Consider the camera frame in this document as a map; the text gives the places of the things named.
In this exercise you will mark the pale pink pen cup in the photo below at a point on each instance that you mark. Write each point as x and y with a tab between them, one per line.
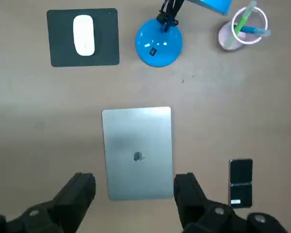
226	41

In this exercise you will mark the black mouse pad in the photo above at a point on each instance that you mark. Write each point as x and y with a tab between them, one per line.
106	48

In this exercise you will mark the black folding phone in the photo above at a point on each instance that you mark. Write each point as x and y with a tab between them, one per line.
240	174

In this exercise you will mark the silver laptop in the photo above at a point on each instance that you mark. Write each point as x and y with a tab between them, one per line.
135	136

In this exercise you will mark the green pen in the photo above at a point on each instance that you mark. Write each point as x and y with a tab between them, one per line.
241	23

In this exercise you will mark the blue pen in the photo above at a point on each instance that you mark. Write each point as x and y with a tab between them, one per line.
251	29

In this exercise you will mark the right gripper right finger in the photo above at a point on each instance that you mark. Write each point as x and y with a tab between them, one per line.
196	213

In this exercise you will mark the blue desk lamp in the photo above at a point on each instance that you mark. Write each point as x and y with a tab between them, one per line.
165	43

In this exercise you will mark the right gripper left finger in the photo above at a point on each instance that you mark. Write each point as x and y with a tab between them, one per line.
63	208

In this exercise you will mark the white computer mouse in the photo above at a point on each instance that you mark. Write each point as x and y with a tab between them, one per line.
83	36

